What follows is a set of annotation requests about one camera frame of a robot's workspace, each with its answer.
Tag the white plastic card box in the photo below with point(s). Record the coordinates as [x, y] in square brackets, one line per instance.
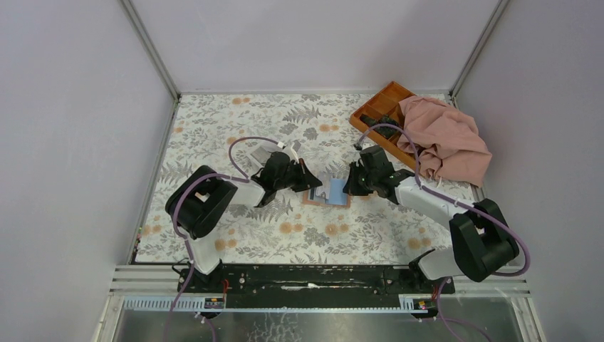
[264, 153]

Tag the pink cloth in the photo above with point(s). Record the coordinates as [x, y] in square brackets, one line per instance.
[447, 141]

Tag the orange wooden tray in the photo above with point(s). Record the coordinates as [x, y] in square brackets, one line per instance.
[385, 104]

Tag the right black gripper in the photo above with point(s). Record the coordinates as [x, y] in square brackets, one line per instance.
[351, 187]

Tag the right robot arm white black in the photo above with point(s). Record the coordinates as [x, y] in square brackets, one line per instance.
[480, 244]

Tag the dark green items in tray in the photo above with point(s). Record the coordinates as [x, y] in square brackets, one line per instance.
[386, 126]

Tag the tan leather card holder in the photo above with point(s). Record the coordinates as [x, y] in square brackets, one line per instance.
[337, 197]

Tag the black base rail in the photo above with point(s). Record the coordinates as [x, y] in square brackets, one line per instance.
[302, 286]

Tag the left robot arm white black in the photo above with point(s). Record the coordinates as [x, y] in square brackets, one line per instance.
[199, 203]

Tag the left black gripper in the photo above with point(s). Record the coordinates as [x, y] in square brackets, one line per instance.
[308, 179]

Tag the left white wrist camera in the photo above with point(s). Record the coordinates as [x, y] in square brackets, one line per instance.
[289, 150]

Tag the floral table mat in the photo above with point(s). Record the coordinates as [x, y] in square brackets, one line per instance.
[217, 130]

